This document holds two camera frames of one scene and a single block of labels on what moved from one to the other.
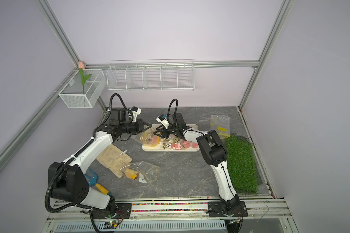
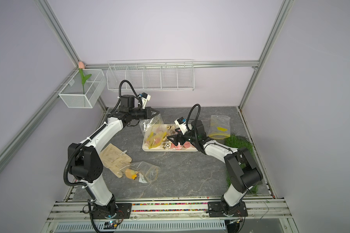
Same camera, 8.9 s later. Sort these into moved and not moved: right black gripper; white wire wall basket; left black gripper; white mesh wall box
Moved: left black gripper; right black gripper
Not moved: white mesh wall box; white wire wall basket
